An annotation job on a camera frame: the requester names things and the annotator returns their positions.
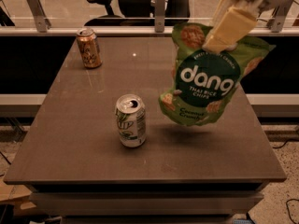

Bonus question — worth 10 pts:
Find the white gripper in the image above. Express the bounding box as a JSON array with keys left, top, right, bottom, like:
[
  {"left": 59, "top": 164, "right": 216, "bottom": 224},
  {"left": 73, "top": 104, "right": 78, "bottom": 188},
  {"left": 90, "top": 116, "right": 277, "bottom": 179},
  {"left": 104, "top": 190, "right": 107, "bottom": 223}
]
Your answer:
[{"left": 203, "top": 0, "right": 292, "bottom": 53}]

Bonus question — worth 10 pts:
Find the green dang rice chip bag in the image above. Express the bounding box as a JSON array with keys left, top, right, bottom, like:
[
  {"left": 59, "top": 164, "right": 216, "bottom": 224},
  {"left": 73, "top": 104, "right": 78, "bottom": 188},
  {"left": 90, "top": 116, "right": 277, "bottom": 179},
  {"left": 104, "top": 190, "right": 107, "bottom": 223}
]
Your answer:
[{"left": 159, "top": 22, "right": 274, "bottom": 126}]

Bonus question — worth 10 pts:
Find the white green 7up can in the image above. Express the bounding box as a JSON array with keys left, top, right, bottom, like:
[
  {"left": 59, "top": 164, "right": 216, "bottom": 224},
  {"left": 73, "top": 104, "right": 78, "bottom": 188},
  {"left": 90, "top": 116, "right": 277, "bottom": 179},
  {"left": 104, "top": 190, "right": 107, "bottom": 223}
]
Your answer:
[{"left": 115, "top": 94, "right": 146, "bottom": 147}]

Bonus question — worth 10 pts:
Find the orange La Croix can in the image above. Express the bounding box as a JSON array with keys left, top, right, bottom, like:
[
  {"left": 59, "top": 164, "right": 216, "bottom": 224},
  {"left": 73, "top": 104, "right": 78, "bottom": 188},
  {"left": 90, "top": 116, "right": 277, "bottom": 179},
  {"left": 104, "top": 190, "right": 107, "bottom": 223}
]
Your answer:
[{"left": 77, "top": 28, "right": 102, "bottom": 68}]

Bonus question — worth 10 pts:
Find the black office chair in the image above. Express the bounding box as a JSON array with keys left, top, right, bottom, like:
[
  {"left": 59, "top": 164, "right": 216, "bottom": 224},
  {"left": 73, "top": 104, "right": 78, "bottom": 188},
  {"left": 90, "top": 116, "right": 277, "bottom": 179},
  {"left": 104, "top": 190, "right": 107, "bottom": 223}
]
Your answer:
[{"left": 85, "top": 0, "right": 190, "bottom": 26}]

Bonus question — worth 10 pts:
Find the cardboard piece on floor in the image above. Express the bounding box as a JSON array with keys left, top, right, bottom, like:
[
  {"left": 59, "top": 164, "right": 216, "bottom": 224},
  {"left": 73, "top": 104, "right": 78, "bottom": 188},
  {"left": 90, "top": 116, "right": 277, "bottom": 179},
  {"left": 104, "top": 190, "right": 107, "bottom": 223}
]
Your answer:
[{"left": 0, "top": 178, "right": 38, "bottom": 216}]

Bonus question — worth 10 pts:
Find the right metal rail bracket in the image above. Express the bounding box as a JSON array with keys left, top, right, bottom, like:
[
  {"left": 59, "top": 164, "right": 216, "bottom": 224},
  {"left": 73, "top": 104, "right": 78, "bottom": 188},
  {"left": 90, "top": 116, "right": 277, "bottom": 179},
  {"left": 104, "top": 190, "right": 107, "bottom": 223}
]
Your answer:
[{"left": 270, "top": 0, "right": 293, "bottom": 33}]

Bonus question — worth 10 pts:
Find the metal rail bracket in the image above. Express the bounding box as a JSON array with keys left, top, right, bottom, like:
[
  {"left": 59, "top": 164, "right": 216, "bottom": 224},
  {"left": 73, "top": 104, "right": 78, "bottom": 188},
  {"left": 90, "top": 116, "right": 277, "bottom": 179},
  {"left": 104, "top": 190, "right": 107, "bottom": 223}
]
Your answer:
[
  {"left": 154, "top": 0, "right": 165, "bottom": 33},
  {"left": 270, "top": 0, "right": 293, "bottom": 33},
  {"left": 26, "top": 0, "right": 51, "bottom": 33}
]

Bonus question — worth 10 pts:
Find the middle metal rail bracket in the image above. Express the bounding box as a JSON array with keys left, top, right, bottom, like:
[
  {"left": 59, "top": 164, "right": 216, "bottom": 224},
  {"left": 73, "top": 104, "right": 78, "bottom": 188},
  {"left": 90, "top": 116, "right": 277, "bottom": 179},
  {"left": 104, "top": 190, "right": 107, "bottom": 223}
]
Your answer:
[{"left": 154, "top": 0, "right": 165, "bottom": 33}]

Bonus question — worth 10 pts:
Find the black floor cable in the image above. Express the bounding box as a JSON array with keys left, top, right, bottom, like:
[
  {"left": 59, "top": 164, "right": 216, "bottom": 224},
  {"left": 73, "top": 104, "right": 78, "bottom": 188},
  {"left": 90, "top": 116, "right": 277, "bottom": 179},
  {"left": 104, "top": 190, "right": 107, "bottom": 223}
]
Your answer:
[{"left": 272, "top": 137, "right": 299, "bottom": 224}]

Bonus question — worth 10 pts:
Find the left metal rail bracket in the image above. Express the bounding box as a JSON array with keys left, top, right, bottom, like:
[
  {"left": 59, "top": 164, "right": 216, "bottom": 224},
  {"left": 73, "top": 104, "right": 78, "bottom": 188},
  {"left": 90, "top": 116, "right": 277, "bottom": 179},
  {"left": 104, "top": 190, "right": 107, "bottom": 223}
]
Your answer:
[{"left": 26, "top": 0, "right": 51, "bottom": 33}]

